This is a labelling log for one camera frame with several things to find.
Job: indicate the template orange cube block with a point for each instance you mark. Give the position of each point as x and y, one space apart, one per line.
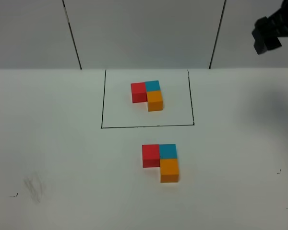
154 101

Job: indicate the template blue cube block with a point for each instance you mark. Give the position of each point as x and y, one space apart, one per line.
152 86

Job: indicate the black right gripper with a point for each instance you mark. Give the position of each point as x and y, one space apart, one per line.
268 30

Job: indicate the template red cube block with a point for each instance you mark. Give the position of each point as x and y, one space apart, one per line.
138 92

